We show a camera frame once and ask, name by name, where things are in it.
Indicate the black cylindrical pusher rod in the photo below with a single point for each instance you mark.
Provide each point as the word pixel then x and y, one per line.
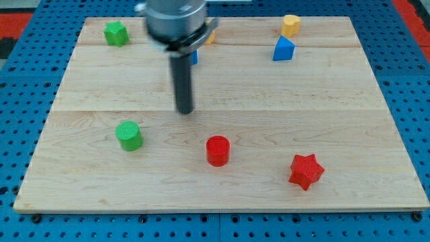
pixel 182 85

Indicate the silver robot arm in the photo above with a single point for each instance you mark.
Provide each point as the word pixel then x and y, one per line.
pixel 179 27

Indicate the yellow block behind arm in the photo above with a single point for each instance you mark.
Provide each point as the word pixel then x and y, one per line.
pixel 211 38

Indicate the blue block behind rod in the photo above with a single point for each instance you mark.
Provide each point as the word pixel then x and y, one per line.
pixel 194 57

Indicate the green star block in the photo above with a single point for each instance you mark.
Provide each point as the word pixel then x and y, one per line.
pixel 116 34

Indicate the green cylinder block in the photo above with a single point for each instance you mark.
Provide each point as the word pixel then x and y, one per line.
pixel 129 135

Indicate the red cylinder block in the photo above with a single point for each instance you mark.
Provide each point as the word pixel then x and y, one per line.
pixel 217 151

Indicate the blue triangle block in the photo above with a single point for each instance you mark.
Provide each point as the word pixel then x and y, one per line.
pixel 284 49

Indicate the yellow heart block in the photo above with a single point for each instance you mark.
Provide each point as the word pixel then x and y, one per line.
pixel 290 25

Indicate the wooden board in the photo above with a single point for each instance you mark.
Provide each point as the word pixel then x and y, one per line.
pixel 325 101

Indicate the red star block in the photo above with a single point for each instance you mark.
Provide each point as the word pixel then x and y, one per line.
pixel 305 170

